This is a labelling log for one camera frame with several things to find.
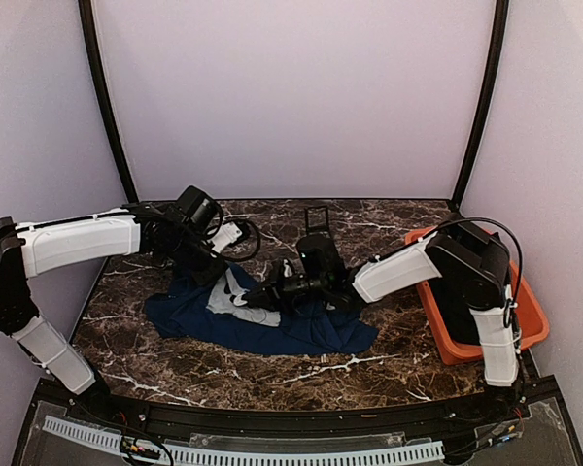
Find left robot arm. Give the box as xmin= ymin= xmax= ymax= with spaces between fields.
xmin=0 ymin=186 xmax=242 ymax=423

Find left black frame post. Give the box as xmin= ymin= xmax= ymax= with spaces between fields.
xmin=78 ymin=0 xmax=139 ymax=203

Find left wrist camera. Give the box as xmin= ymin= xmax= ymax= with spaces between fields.
xmin=209 ymin=218 xmax=262 ymax=263

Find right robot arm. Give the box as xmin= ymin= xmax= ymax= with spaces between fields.
xmin=234 ymin=217 xmax=521 ymax=421

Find black frame post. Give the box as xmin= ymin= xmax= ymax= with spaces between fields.
xmin=449 ymin=0 xmax=510 ymax=212
xmin=78 ymin=0 xmax=139 ymax=203

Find black brooch box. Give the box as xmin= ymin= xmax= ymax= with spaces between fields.
xmin=304 ymin=205 xmax=330 ymax=235

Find white slotted cable duct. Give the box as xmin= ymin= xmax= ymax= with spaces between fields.
xmin=42 ymin=416 xmax=445 ymax=465

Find blue printed t-shirt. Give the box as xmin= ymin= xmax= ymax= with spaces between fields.
xmin=145 ymin=264 xmax=378 ymax=356

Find black front rail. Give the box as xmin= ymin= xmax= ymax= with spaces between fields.
xmin=38 ymin=378 xmax=535 ymax=443

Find right black frame post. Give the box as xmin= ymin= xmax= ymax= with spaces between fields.
xmin=449 ymin=0 xmax=510 ymax=212

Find black garment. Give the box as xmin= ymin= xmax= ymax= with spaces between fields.
xmin=431 ymin=232 xmax=508 ymax=344

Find orange plastic basket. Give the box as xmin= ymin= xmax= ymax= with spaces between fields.
xmin=405 ymin=223 xmax=550 ymax=365

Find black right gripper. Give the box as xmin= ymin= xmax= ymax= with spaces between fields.
xmin=242 ymin=262 xmax=328 ymax=316

